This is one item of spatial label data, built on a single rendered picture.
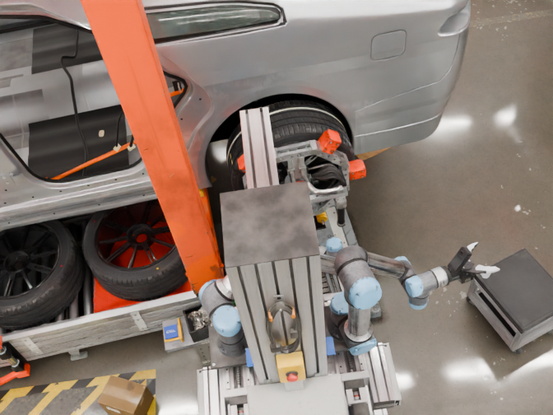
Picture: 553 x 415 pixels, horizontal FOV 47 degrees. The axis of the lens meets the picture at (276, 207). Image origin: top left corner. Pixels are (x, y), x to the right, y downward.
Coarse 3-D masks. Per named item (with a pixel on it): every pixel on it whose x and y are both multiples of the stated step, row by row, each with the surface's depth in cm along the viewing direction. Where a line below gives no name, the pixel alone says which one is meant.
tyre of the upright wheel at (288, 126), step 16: (288, 112) 315; (304, 112) 315; (320, 112) 320; (240, 128) 323; (272, 128) 310; (288, 128) 308; (304, 128) 308; (320, 128) 311; (336, 128) 320; (240, 144) 320; (352, 160) 332; (240, 176) 323
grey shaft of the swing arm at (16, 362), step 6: (6, 348) 342; (12, 348) 348; (0, 354) 340; (6, 354) 341; (12, 354) 352; (18, 354) 354; (12, 360) 350; (18, 360) 356; (24, 360) 360; (12, 366) 354; (18, 366) 355; (24, 366) 361
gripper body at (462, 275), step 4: (468, 260) 248; (468, 264) 247; (472, 264) 246; (444, 268) 246; (448, 268) 249; (464, 268) 246; (468, 268) 245; (448, 272) 245; (460, 272) 248; (464, 272) 246; (448, 276) 245; (452, 276) 249; (456, 276) 250; (460, 276) 249; (464, 276) 247; (468, 276) 250; (472, 276) 250; (448, 280) 245; (452, 280) 250; (460, 280) 252; (464, 280) 250; (468, 280) 251; (448, 284) 251
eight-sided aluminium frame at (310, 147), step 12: (300, 144) 309; (312, 144) 308; (276, 156) 305; (288, 156) 307; (300, 156) 309; (324, 156) 312; (336, 156) 314; (348, 168) 323; (348, 180) 331; (324, 204) 343
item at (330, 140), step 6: (324, 132) 308; (330, 132) 307; (336, 132) 310; (324, 138) 308; (330, 138) 303; (336, 138) 306; (324, 144) 307; (330, 144) 306; (336, 144) 307; (324, 150) 308; (330, 150) 309
